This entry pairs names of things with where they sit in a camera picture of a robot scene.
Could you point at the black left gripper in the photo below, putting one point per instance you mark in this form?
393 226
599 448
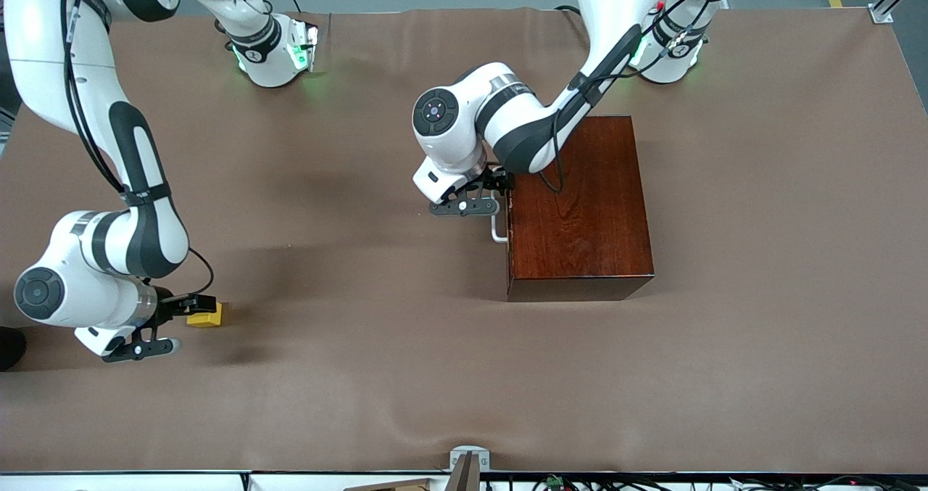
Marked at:
497 180

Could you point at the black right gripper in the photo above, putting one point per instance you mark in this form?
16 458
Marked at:
174 306

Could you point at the yellow wooden block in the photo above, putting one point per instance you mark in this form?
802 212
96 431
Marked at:
206 320

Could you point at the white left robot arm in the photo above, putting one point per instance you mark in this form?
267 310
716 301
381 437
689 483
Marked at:
464 106

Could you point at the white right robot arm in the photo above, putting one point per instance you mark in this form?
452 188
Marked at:
43 41

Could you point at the dark brown wooden cabinet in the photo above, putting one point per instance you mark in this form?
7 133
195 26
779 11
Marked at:
587 215

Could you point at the brown table mat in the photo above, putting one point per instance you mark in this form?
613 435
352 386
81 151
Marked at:
362 368

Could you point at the black rounded object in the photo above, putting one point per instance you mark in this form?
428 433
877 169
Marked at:
10 349

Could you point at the brown cardboard piece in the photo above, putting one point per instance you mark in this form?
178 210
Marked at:
391 486

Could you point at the small green connector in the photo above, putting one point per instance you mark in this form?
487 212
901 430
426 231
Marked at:
555 482

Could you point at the grey metal bracket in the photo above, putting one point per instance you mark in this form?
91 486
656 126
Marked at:
469 456

